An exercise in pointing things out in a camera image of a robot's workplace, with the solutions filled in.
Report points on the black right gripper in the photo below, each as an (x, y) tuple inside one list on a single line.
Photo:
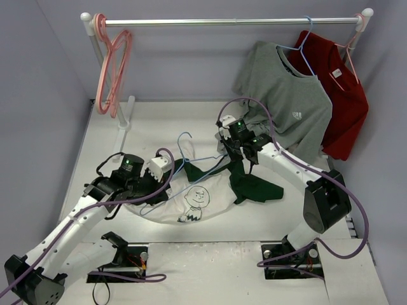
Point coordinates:
[(232, 150)]

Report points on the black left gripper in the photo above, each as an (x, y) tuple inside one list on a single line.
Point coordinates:
[(147, 183)]

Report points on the white and green t-shirt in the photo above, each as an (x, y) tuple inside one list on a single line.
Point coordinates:
[(228, 186)]

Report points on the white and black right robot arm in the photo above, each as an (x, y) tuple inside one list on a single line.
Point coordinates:
[(324, 202)]

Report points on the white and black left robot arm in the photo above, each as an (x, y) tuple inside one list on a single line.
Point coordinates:
[(42, 275)]

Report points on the grey t-shirt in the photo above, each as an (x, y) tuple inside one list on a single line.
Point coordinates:
[(276, 94)]

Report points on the red t-shirt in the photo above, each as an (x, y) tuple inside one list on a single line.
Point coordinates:
[(350, 106)]

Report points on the pink hanger bundle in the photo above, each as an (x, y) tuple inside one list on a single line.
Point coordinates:
[(114, 66)]

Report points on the blue hanger with grey shirt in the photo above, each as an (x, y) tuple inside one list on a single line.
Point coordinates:
[(300, 49)]

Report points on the pink hanger with red shirt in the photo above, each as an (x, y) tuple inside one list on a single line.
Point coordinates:
[(349, 47)]

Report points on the silver and white clothes rack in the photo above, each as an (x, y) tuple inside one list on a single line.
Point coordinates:
[(116, 26)]

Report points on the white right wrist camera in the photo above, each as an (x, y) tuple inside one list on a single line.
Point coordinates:
[(223, 125)]

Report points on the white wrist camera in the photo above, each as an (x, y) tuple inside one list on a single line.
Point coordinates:
[(158, 166), (223, 125)]

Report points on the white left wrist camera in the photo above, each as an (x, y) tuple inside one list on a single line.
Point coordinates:
[(158, 166)]

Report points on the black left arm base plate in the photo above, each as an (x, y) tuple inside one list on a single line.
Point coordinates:
[(130, 260)]

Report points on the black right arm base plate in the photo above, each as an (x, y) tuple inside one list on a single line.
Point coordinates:
[(302, 265)]

